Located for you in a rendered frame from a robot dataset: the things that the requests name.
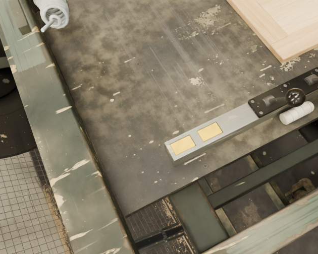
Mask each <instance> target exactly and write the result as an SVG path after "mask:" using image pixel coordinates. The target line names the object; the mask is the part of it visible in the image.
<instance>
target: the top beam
mask: <svg viewBox="0 0 318 254"><path fill-rule="evenodd" d="M19 1H20V3H21V6H22V8H23V11H24V13H25V15H26V18H27V20H28V23H29V25H30V28H31V30H32V32H30V33H28V34H25V35H22V34H21V32H20V31H19V29H18V27H17V24H16V22H15V19H14V17H13V14H12V11H11V9H10V6H9V4H8V1H7V0H0V38H1V41H2V44H3V47H4V50H5V53H6V56H7V59H8V62H9V65H10V68H11V71H12V74H13V77H14V79H15V82H16V85H17V88H18V91H19V94H20V97H21V100H22V103H23V106H24V109H25V112H26V115H27V118H28V121H29V123H30V126H31V129H32V132H33V135H34V138H35V141H36V144H37V147H38V150H39V153H40V156H41V159H42V162H43V164H44V167H45V170H46V173H47V176H48V180H49V183H50V186H51V188H52V191H53V194H54V197H55V200H56V203H57V206H58V209H59V211H60V214H61V217H62V220H63V223H64V226H65V229H66V232H67V235H68V238H69V241H70V244H71V247H72V250H73V252H74V254H140V253H139V251H138V248H137V246H136V244H135V242H134V239H133V237H132V235H131V232H130V230H129V228H128V225H127V223H126V221H125V219H124V216H123V214H122V212H121V209H120V207H119V205H118V202H117V200H116V198H115V195H114V193H113V191H112V189H111V186H110V184H109V182H108V179H107V177H106V175H105V173H104V170H103V168H102V166H101V163H100V161H99V159H98V156H97V154H96V152H95V150H94V147H93V145H92V143H91V140H90V138H89V136H88V133H87V131H86V129H85V126H84V124H83V122H82V120H81V117H80V115H79V113H78V110H77V108H76V106H75V103H74V101H73V99H72V96H71V94H70V92H69V90H68V87H67V85H66V83H65V80H64V78H63V76H62V73H61V71H60V69H59V67H58V64H57V62H56V60H55V57H54V55H53V53H52V51H51V48H50V46H49V44H48V41H47V39H46V37H45V34H44V33H43V32H42V31H41V29H42V27H41V25H40V23H39V21H38V18H37V16H36V14H35V11H34V9H33V7H32V4H31V2H30V0H19Z"/></svg>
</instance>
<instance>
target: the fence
mask: <svg viewBox="0 0 318 254"><path fill-rule="evenodd" d="M317 95H318V89H317V90H315V91H313V92H311V93H309V94H307V95H306V99H305V101H307V100H309V99H311V98H313V97H315V96H317ZM291 108H293V107H291V106H289V105H285V106H283V107H281V108H279V109H277V110H275V111H273V112H271V113H269V114H267V115H265V116H263V117H261V118H258V116H257V115H256V114H255V112H254V111H253V110H252V108H251V107H250V106H249V104H248V102H247V103H245V104H243V105H241V106H239V107H237V108H235V109H233V110H231V111H228V112H226V113H224V114H222V115H220V116H218V117H216V118H214V119H212V120H210V121H208V122H206V123H204V124H202V125H200V126H198V127H196V128H194V129H192V130H189V131H187V132H185V133H183V134H181V135H179V136H177V137H175V138H173V139H171V140H169V141H167V142H165V143H164V144H165V150H166V152H167V154H168V156H169V158H170V160H171V161H172V163H173V165H174V166H177V165H179V164H181V163H183V162H185V161H187V160H189V159H191V158H193V157H195V156H197V155H199V154H201V153H203V152H205V151H207V150H209V149H211V148H213V147H215V146H217V145H219V144H221V143H223V142H225V141H227V140H229V139H231V138H233V137H235V136H237V135H239V134H241V133H243V132H245V131H247V130H249V129H251V128H253V127H255V126H257V125H259V124H261V123H263V122H265V121H267V120H269V119H271V118H273V117H275V116H277V115H279V114H281V113H283V112H285V111H287V110H289V109H291ZM215 122H216V123H217V125H218V126H219V128H220V129H221V131H222V133H221V134H219V135H217V136H215V137H213V138H211V139H209V140H207V141H205V142H203V140H202V139H201V137H200V135H199V134H198V132H197V131H199V130H201V129H203V128H205V127H207V126H209V125H211V124H213V123H215ZM186 136H190V137H191V139H192V140H193V142H194V144H195V147H193V148H191V149H189V150H187V151H185V152H183V153H181V154H179V155H177V156H176V155H175V153H174V151H173V149H172V148H171V146H170V144H172V143H174V142H176V141H178V140H180V139H182V138H184V137H186Z"/></svg>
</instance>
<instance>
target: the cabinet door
mask: <svg viewBox="0 0 318 254"><path fill-rule="evenodd" d="M227 2H228V3H229V4H230V5H231V6H232V7H233V9H234V10H235V11H236V12H237V13H238V14H239V15H240V17H241V18H242V19H243V20H244V21H245V22H246V24H247V25H248V26H249V27H250V28H251V29H252V30H253V32H254V33H255V34H256V35H257V36H258V37H259V39H260V40H261V41H262V42H263V43H264V44H265V45H266V47H267V48H268V49H269V50H270V51H271V52H272V54H273V55H274V56H275V57H276V58H277V59H278V60H279V62H280V63H284V62H287V61H289V60H291V59H293V58H295V57H297V56H299V55H301V54H303V53H306V52H308V51H310V50H312V49H314V48H316V47H318V0H227Z"/></svg>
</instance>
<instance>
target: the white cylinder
mask: <svg viewBox="0 0 318 254"><path fill-rule="evenodd" d="M313 110H314V105H313V103H311V102H310V101H306V102H304V103H303V104H302V105H301V106H298V107H293V108H291V109H289V110H287V111H285V112H283V113H281V114H280V120H281V122H282V123H283V124H285V125H287V124H289V123H291V122H293V121H295V120H297V119H299V118H301V117H303V116H305V115H307V114H309V113H311V112H312V111H313Z"/></svg>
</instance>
